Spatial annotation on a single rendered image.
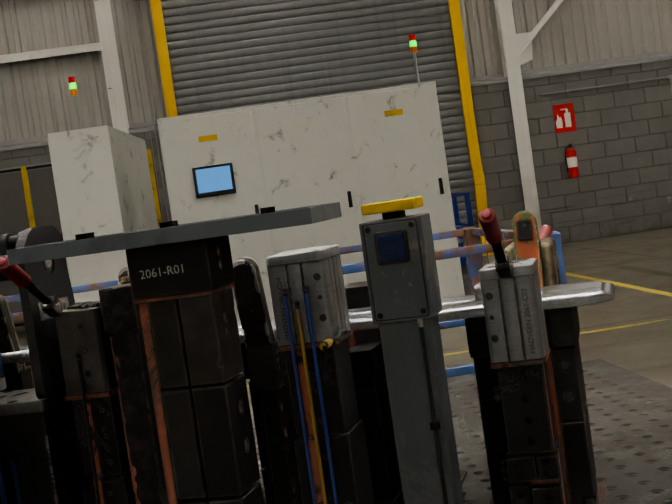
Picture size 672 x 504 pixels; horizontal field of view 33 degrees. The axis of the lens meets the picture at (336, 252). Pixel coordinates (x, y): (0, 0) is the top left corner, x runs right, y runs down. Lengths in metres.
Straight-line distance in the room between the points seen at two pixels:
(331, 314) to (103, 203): 8.28
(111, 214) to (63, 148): 0.68
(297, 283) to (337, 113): 8.33
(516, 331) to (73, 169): 8.46
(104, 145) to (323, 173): 1.85
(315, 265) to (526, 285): 0.26
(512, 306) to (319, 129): 8.36
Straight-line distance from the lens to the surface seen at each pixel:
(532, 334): 1.39
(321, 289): 1.42
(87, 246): 1.31
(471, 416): 2.28
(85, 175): 9.69
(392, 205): 1.23
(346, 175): 9.71
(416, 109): 9.83
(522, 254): 1.71
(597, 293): 1.50
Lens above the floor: 1.18
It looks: 3 degrees down
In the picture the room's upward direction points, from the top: 8 degrees counter-clockwise
